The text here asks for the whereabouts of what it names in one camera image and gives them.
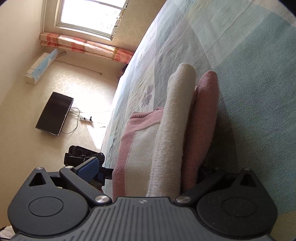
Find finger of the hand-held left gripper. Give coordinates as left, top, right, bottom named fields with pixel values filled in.
left=98, top=167, right=114, bottom=181

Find patchwork bed sheet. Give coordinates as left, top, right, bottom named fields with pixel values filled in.
left=100, top=0, right=296, bottom=241

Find black television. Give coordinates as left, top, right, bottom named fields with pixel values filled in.
left=35, top=91, right=74, bottom=136

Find hanging wall cord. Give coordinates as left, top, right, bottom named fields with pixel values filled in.
left=54, top=59, right=103, bottom=75

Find pink and white knit sweater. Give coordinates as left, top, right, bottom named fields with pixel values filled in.
left=112, top=62, right=220, bottom=197

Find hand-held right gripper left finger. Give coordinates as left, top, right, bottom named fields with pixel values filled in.
left=22, top=157, right=112, bottom=205

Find white air conditioner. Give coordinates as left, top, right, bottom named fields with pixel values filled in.
left=25, top=49, right=58, bottom=85

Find orange striped curtain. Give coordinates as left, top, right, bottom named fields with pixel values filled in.
left=40, top=32, right=134, bottom=64

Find black cables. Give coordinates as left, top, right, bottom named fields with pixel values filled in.
left=60, top=107, right=111, bottom=135

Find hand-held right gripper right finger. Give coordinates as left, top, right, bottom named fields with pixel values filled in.
left=174, top=166, right=264, bottom=205

